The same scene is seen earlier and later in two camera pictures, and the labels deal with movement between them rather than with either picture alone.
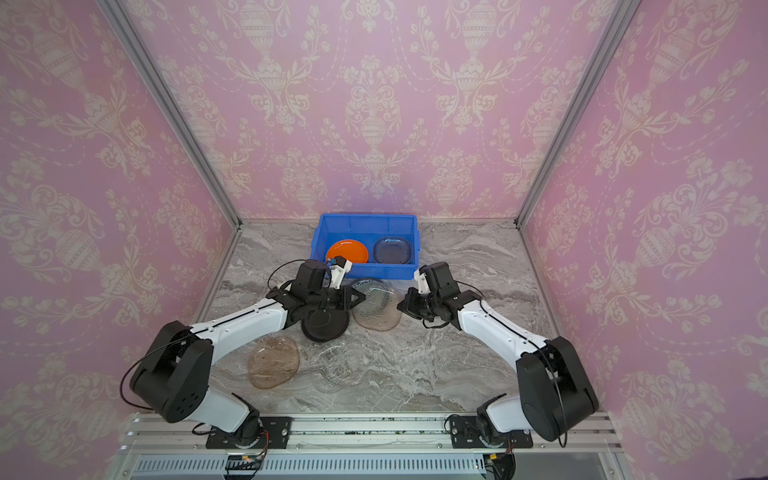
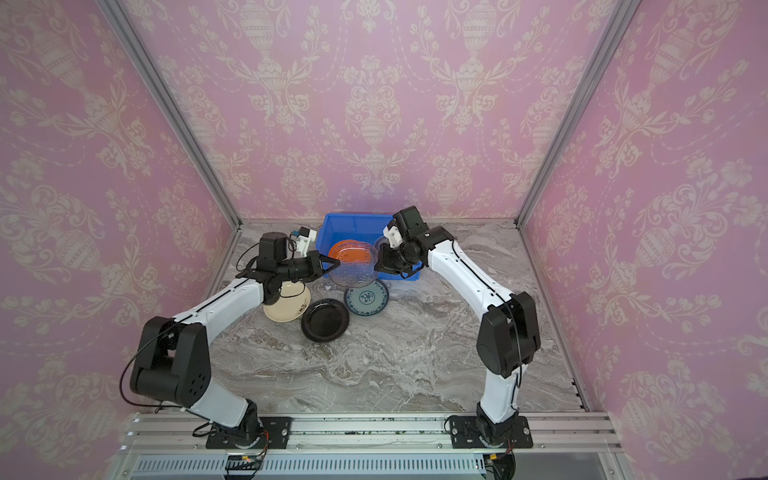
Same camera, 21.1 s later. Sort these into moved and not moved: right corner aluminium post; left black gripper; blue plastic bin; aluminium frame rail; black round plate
Moved: left black gripper
Not moved: right corner aluminium post; aluminium frame rail; blue plastic bin; black round plate
